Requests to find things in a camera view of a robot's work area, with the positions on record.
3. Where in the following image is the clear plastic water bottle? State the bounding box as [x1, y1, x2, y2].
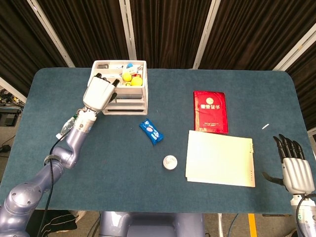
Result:
[55, 116, 78, 140]

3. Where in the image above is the blue snack packet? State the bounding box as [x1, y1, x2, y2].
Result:
[139, 118, 164, 146]

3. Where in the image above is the robot right five-finger hand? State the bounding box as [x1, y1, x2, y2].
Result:
[261, 134, 315, 196]

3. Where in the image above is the blue floor cable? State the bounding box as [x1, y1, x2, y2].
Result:
[227, 213, 239, 237]

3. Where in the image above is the black box on floor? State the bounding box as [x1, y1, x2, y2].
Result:
[0, 108, 22, 127]

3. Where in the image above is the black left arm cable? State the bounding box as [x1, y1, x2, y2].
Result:
[36, 124, 75, 237]

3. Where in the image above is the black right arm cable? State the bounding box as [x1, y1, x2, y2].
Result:
[295, 195, 316, 235]

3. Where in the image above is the white plastic drawer organizer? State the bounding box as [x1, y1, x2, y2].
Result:
[90, 60, 149, 116]

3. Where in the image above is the cream file folder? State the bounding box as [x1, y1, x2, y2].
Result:
[185, 130, 256, 188]

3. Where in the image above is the robot left five-finger hand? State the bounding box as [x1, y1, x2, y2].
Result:
[82, 72, 119, 112]

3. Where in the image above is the aluminium frame post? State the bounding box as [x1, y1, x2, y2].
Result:
[26, 0, 76, 68]
[0, 77, 27, 103]
[192, 0, 221, 70]
[119, 0, 137, 60]
[273, 23, 316, 72]

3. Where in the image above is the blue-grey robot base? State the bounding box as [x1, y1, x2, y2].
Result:
[98, 211, 206, 237]

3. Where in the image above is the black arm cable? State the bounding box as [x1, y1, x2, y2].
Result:
[295, 195, 316, 235]
[36, 124, 75, 237]

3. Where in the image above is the white round tin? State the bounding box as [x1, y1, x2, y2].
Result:
[162, 155, 178, 171]

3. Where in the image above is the grey metal table leg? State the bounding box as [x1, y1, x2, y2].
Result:
[217, 213, 224, 237]

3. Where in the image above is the red certificate book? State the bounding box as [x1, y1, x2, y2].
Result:
[193, 90, 229, 134]

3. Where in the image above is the dark pleated curtain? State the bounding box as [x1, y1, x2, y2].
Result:
[0, 0, 316, 129]

